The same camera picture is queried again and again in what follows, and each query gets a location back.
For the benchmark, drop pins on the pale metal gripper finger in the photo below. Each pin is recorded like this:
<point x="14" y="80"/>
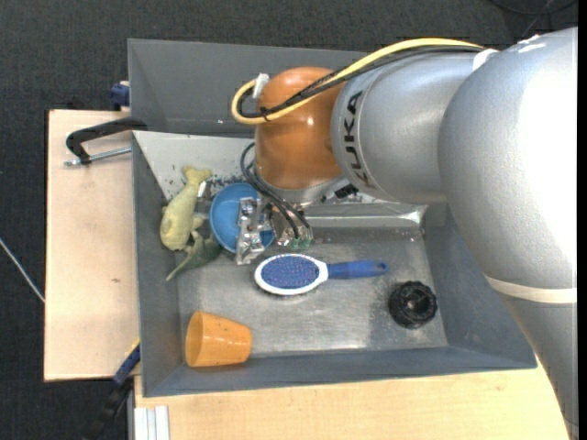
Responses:
<point x="250" y="210"/>
<point x="250" y="245"/>

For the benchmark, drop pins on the blue bowl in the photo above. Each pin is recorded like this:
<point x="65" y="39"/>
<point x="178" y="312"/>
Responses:
<point x="225" y="218"/>

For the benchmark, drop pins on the blue and white hairbrush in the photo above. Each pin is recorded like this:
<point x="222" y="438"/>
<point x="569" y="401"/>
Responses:
<point x="289" y="274"/>

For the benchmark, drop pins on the green toy dinosaur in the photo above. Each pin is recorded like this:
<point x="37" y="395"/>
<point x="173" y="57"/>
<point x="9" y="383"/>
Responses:
<point x="199" y="255"/>

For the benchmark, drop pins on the yellow plush toy whale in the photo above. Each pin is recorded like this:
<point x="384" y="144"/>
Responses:
<point x="181" y="213"/>

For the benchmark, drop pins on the orange plastic cup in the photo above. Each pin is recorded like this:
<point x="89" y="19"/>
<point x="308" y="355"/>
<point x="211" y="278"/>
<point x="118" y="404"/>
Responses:
<point x="220" y="341"/>

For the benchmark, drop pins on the grey metal bin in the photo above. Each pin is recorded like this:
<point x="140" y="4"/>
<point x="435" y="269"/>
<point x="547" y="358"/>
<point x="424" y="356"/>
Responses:
<point x="321" y="323"/>

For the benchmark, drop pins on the black ribbed round cap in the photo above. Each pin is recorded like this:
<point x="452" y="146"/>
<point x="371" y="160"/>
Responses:
<point x="412" y="305"/>

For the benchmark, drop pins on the pale wood board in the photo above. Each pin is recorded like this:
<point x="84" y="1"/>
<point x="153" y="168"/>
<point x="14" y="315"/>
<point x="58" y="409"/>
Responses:
<point x="87" y="255"/>

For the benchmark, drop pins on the black cylinder on white bracket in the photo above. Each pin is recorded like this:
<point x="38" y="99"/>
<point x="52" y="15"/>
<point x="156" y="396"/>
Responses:
<point x="346" y="192"/>

